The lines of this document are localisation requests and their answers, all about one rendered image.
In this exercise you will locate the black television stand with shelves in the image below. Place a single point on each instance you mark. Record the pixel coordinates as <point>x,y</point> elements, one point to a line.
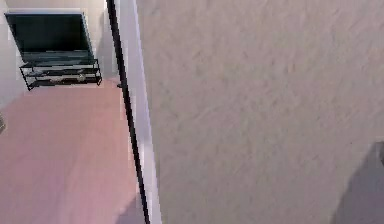
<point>60,74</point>

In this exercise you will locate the black flat television set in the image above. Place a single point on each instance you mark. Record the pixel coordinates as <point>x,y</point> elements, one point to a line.
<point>50,35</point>

